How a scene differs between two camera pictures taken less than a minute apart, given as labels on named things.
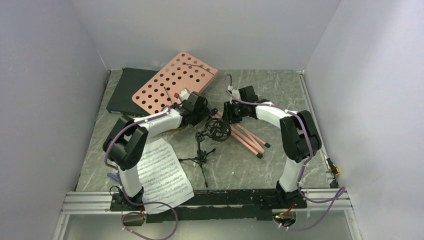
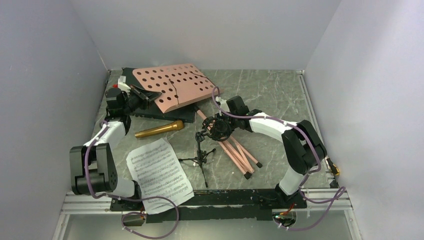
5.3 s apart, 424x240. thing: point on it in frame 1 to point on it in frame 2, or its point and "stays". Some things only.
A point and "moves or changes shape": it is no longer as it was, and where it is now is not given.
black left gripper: x=204 y=112 to x=148 y=96
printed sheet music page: x=161 y=177 stays
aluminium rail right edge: x=343 y=192 stays
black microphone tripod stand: x=217 y=128 stays
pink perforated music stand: x=186 y=72 moves or changes shape
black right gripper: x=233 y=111 to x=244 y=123
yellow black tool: x=334 y=169 stays
